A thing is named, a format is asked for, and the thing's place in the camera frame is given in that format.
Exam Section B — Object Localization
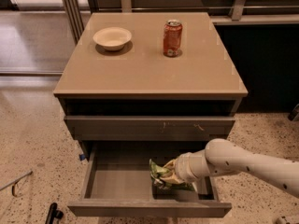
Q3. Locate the metal rod on floor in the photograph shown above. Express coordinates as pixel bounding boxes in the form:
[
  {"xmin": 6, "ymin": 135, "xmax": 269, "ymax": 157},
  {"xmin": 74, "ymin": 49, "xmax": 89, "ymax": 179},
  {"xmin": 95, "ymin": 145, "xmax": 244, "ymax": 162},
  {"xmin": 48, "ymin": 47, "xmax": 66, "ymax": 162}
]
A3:
[{"xmin": 0, "ymin": 170, "xmax": 33, "ymax": 197}]

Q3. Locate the grey drawer cabinet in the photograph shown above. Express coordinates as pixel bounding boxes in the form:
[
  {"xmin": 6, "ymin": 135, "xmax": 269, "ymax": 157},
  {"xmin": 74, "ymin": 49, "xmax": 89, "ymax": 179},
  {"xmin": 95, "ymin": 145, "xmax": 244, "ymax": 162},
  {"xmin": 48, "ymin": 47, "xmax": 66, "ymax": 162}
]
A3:
[{"xmin": 54, "ymin": 13, "xmax": 248, "ymax": 154}]

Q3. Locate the green jalapeno chip bag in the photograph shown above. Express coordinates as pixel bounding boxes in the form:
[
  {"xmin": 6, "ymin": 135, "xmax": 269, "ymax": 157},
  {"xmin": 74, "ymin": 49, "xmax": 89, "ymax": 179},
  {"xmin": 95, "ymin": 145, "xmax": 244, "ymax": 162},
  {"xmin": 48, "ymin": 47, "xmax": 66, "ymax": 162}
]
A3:
[{"xmin": 149, "ymin": 160, "xmax": 195, "ymax": 191}]

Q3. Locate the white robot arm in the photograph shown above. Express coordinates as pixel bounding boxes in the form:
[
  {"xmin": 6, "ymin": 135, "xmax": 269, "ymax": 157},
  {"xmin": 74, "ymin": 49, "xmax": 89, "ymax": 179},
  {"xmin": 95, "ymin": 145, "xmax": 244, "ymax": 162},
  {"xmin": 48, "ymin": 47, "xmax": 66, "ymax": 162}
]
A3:
[{"xmin": 162, "ymin": 138, "xmax": 299, "ymax": 197}]

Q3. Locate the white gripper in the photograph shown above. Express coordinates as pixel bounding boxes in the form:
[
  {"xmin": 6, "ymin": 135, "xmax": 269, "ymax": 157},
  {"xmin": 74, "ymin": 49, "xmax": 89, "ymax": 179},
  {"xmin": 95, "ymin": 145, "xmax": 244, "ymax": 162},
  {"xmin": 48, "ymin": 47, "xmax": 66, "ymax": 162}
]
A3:
[{"xmin": 160, "ymin": 151, "xmax": 206, "ymax": 185}]

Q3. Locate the white paper bowl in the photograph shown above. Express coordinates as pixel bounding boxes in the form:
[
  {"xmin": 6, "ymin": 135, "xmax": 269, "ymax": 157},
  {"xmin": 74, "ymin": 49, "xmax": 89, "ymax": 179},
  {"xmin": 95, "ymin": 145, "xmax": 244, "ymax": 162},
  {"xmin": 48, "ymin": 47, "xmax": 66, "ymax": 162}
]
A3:
[{"xmin": 93, "ymin": 27, "xmax": 132, "ymax": 51}]

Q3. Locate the dark object right edge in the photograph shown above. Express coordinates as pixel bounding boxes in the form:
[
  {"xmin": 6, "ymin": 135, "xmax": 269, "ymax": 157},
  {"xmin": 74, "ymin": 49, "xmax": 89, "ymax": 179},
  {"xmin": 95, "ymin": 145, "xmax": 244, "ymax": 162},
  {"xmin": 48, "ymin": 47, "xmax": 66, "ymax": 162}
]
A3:
[{"xmin": 288, "ymin": 104, "xmax": 299, "ymax": 121}]

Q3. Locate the metal railing frame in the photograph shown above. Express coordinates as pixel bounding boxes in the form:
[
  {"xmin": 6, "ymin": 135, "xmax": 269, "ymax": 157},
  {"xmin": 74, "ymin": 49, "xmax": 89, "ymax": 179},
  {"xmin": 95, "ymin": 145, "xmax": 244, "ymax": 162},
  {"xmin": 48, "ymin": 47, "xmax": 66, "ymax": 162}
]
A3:
[{"xmin": 62, "ymin": 0, "xmax": 299, "ymax": 40}]

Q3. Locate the black object at bottom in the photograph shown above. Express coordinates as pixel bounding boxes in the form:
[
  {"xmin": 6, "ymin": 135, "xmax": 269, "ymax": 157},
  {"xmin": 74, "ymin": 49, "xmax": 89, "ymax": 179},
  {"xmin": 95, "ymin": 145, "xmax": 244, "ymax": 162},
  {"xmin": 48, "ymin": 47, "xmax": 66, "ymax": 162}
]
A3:
[{"xmin": 45, "ymin": 203, "xmax": 64, "ymax": 224}]

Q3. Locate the orange soda can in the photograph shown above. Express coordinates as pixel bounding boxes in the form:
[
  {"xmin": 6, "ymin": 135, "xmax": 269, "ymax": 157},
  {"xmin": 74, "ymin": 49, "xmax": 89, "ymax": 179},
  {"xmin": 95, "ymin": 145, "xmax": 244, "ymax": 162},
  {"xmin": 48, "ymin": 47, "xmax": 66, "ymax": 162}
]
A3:
[{"xmin": 164, "ymin": 20, "xmax": 183, "ymax": 57}]

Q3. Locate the blue tape piece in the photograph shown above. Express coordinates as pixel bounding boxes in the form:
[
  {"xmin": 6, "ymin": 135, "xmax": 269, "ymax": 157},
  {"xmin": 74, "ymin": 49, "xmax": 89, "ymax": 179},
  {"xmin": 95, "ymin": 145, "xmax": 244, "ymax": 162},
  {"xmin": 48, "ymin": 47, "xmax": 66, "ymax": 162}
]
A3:
[{"xmin": 78, "ymin": 154, "xmax": 86, "ymax": 161}]

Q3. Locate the closed top drawer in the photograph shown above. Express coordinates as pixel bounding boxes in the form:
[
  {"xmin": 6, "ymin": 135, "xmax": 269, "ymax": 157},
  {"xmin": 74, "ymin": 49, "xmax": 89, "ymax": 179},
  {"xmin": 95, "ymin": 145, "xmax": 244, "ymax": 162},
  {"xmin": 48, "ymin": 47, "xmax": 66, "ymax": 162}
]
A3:
[{"xmin": 64, "ymin": 116, "xmax": 235, "ymax": 141}]

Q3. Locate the open middle drawer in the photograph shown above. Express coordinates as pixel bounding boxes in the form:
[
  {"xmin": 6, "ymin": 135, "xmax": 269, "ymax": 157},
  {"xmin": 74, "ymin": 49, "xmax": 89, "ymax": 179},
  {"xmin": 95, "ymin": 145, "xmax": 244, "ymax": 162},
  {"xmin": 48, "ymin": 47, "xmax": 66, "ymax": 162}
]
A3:
[{"xmin": 68, "ymin": 141, "xmax": 232, "ymax": 217}]

